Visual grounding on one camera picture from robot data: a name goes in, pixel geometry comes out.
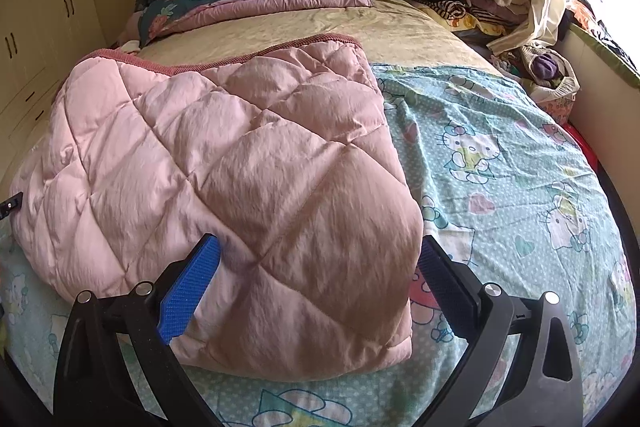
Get pink quilted down jacket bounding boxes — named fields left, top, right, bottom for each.
left=11, top=35, right=423, bottom=381

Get basket of clothes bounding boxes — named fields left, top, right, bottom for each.
left=490, top=44, right=580, bottom=126

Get light blue cartoon bed sheet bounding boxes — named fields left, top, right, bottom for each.
left=0, top=63, right=639, bottom=427

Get red object beside bed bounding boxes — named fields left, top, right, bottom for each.
left=563, top=122, right=599, bottom=171

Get green window sill cover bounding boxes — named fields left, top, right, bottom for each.
left=565, top=0, right=639, bottom=90

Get beige bed cover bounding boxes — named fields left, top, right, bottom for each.
left=0, top=0, right=501, bottom=188

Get cream wardrobe with black handles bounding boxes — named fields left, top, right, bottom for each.
left=1, top=0, right=105, bottom=170

